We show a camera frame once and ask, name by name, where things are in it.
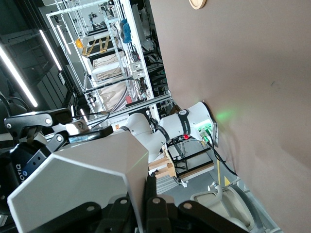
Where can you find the white faceted cup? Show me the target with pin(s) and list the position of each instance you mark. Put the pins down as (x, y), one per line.
(80, 174)

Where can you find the black metal frame shelf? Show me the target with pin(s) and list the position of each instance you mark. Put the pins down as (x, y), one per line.
(179, 155)

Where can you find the white aluminium frame cell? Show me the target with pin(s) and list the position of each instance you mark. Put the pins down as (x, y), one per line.
(136, 48)

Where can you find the beige office chair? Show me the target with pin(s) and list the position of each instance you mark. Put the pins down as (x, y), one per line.
(233, 206)

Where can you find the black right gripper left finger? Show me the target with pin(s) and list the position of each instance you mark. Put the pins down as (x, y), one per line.
(29, 120)

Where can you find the silver aluminium rail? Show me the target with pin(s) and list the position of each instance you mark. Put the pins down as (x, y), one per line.
(145, 103)

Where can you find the blue plush object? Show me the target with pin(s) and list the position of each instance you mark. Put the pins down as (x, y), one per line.
(126, 34)

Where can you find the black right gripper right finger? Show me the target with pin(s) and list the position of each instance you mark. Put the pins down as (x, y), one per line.
(158, 211)

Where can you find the red emergency stop button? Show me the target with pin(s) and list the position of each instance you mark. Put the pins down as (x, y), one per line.
(186, 136)

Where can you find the brown table cover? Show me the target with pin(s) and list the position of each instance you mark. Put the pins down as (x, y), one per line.
(255, 85)

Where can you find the wooden cup rack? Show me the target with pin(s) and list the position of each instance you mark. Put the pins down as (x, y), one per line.
(197, 3)

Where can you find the yellow black striped board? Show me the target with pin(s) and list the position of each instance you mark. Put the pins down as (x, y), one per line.
(104, 44)

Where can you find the long ceiling light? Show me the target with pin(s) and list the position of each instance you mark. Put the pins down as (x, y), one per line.
(51, 51)
(19, 77)

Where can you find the orange helmet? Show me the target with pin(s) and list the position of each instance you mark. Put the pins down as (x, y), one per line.
(79, 44)

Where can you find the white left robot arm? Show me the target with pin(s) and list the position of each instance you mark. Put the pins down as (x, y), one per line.
(175, 123)

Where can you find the white plastic sheet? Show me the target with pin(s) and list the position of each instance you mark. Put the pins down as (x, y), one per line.
(114, 94)

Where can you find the wooden block stack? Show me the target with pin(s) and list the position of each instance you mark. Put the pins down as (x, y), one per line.
(160, 167)

